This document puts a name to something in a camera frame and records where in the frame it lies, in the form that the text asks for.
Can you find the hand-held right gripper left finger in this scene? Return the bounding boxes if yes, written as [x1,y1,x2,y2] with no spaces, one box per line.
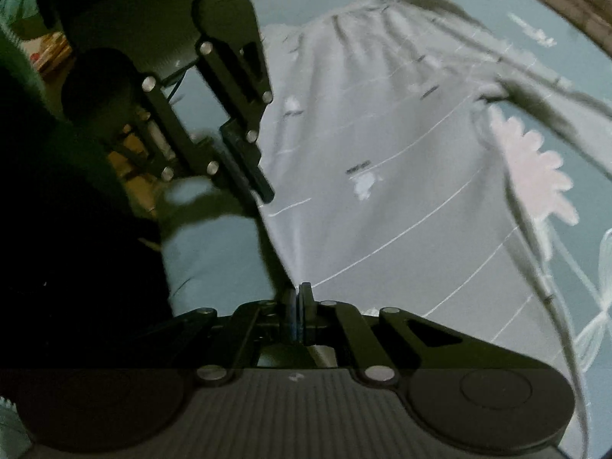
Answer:
[96,289,300,387]

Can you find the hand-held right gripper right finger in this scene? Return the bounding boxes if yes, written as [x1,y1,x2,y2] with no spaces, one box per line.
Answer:
[299,283,519,388]

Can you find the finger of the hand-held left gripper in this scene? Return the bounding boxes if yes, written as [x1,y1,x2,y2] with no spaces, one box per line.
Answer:
[133,75,257,202]
[197,41,277,205]

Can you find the grey striped pants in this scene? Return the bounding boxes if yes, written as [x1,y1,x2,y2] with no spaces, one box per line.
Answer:
[253,0,612,459]

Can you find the person's green sweater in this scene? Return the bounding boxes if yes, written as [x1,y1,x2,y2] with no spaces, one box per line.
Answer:
[0,21,175,374]

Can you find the teal printed bed sheet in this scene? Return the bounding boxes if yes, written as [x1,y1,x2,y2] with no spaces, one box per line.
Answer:
[158,0,612,459]

